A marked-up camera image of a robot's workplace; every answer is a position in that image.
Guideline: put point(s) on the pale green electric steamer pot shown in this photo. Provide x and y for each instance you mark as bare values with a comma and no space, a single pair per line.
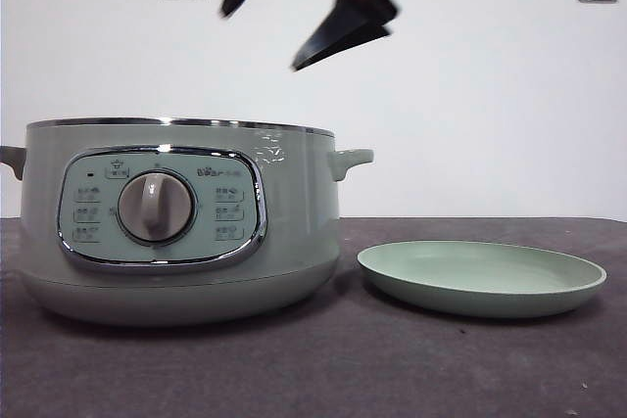
186,291

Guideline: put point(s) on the pale green round plate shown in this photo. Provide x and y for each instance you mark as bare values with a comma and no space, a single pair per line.
480,271

